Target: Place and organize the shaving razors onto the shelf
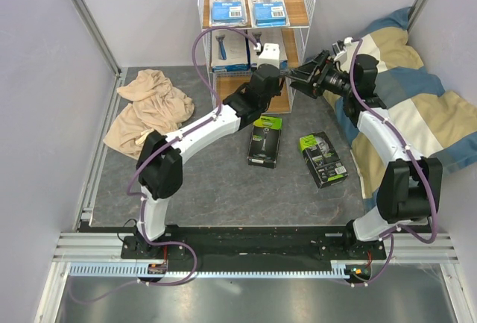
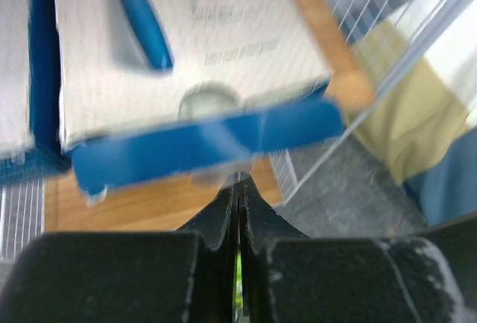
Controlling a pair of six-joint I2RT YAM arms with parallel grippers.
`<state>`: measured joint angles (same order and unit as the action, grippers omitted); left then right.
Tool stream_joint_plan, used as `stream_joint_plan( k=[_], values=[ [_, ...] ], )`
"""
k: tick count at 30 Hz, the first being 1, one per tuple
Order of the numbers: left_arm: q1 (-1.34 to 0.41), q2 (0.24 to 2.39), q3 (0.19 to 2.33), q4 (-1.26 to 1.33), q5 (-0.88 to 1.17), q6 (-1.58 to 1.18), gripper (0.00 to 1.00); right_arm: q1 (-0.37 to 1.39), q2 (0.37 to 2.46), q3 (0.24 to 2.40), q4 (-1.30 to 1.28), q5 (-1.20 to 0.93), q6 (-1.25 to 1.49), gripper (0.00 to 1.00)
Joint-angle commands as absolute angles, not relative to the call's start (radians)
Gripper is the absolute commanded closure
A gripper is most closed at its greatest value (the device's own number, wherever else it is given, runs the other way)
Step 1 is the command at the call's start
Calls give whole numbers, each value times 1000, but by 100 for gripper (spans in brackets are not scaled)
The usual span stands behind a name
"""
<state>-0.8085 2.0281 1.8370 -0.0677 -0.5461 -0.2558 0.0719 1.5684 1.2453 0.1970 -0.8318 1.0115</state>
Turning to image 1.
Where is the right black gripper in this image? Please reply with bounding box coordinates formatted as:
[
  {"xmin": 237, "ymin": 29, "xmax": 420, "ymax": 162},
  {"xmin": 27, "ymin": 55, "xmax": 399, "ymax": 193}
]
[{"xmin": 285, "ymin": 50, "xmax": 355, "ymax": 100}]

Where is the Harry's razor box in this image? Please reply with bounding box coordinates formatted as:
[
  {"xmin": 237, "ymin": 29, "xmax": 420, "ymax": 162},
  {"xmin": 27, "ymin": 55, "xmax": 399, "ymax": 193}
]
[
  {"xmin": 248, "ymin": 28, "xmax": 288, "ymax": 70},
  {"xmin": 210, "ymin": 30, "xmax": 249, "ymax": 72}
]

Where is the Gillette razor white card pack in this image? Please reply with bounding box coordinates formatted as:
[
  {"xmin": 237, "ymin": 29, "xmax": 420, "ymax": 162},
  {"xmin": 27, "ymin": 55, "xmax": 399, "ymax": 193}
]
[{"xmin": 247, "ymin": 0, "xmax": 290, "ymax": 28}]

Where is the blue Gillette razor blister pack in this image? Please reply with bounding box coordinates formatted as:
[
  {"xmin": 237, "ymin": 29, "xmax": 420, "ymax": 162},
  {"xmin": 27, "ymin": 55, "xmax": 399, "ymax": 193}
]
[{"xmin": 209, "ymin": 0, "xmax": 247, "ymax": 27}]

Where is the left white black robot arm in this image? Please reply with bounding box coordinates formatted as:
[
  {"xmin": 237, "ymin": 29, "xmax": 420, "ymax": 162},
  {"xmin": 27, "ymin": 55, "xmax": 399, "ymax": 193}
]
[{"xmin": 135, "ymin": 64, "xmax": 282, "ymax": 258}]

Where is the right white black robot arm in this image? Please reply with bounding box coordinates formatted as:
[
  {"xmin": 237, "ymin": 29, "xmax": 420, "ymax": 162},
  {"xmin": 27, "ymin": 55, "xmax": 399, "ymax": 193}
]
[{"xmin": 287, "ymin": 51, "xmax": 443, "ymax": 259}]

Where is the black green razor box portrait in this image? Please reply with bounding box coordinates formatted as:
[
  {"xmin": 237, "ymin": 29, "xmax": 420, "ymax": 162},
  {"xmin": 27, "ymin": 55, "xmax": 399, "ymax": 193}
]
[{"xmin": 299, "ymin": 131, "xmax": 348, "ymax": 189}]

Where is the black green Gillette razor box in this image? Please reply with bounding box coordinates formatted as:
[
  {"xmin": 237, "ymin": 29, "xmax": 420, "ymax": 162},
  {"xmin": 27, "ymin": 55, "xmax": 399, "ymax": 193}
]
[{"xmin": 247, "ymin": 116, "xmax": 282, "ymax": 169}]

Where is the blue beige checkered pillow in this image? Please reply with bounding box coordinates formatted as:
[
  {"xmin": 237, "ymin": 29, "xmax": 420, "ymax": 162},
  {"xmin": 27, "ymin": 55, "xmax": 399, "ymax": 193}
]
[{"xmin": 305, "ymin": 6, "xmax": 477, "ymax": 212}]

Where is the beige crumpled cloth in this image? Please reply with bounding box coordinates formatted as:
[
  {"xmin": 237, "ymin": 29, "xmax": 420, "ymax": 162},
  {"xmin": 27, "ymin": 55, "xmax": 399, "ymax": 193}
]
[{"xmin": 103, "ymin": 69, "xmax": 195, "ymax": 159}]

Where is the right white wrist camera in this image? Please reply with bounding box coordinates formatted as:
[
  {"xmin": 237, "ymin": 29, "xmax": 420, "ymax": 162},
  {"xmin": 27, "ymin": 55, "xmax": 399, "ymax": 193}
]
[{"xmin": 332, "ymin": 37, "xmax": 354, "ymax": 64}]

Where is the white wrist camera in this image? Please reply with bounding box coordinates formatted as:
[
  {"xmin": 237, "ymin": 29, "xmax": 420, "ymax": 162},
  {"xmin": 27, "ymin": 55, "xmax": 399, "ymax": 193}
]
[
  {"xmin": 251, "ymin": 43, "xmax": 280, "ymax": 69},
  {"xmin": 332, "ymin": 37, "xmax": 354, "ymax": 64}
]

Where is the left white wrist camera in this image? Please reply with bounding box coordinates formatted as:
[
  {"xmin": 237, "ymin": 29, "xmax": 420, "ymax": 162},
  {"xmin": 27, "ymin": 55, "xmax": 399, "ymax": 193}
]
[{"xmin": 251, "ymin": 43, "xmax": 280, "ymax": 69}]

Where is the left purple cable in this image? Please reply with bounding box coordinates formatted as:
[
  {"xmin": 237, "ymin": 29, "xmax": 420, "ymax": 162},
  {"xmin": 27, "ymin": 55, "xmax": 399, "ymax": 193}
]
[{"xmin": 69, "ymin": 26, "xmax": 262, "ymax": 304}]

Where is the purple cable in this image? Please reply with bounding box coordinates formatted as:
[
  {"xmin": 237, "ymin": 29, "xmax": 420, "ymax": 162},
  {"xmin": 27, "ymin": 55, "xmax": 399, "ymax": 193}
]
[
  {"xmin": 348, "ymin": 38, "xmax": 439, "ymax": 289},
  {"xmin": 69, "ymin": 26, "xmax": 262, "ymax": 304}
]

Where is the white wire wooden shelf unit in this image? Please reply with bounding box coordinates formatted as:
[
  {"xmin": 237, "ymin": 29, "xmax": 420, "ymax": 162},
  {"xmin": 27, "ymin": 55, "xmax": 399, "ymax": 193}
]
[{"xmin": 198, "ymin": 0, "xmax": 316, "ymax": 106}]

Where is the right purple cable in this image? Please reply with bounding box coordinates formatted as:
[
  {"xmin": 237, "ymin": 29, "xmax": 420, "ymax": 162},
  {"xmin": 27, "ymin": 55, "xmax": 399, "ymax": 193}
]
[{"xmin": 348, "ymin": 38, "xmax": 439, "ymax": 289}]

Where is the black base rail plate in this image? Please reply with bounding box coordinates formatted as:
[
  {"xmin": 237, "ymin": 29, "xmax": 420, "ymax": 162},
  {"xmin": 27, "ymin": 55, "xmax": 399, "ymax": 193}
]
[{"xmin": 121, "ymin": 225, "xmax": 387, "ymax": 271}]

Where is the aluminium frame rail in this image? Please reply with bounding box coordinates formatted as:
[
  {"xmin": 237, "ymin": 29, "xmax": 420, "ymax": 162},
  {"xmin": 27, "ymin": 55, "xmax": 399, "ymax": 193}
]
[{"xmin": 71, "ymin": 0, "xmax": 121, "ymax": 77}]

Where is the light blue slotted cable duct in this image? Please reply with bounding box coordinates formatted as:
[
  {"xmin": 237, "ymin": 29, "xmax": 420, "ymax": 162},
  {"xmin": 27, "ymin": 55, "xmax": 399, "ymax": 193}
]
[{"xmin": 69, "ymin": 262, "xmax": 360, "ymax": 279}]

